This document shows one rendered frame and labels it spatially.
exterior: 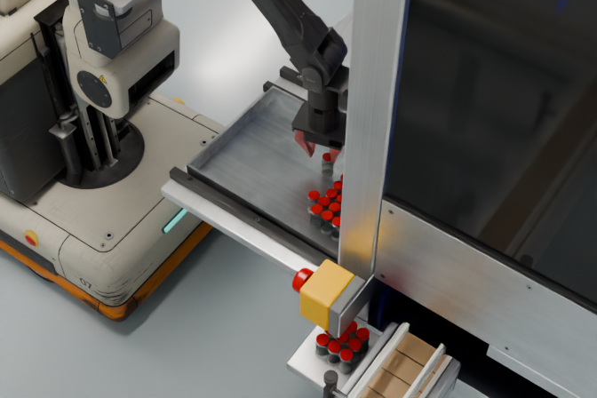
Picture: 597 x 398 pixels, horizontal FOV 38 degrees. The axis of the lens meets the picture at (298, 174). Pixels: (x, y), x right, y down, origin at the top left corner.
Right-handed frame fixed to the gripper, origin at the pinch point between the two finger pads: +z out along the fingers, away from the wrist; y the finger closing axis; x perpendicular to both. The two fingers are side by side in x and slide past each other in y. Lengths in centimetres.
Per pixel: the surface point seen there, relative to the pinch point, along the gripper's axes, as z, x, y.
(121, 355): 92, -12, -53
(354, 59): -50, -26, 13
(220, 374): 92, -7, -25
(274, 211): 4.1, -12.5, -4.7
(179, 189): 4.2, -14.0, -22.9
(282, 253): 4.2, -20.3, 0.1
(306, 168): 4.2, -0.7, -2.9
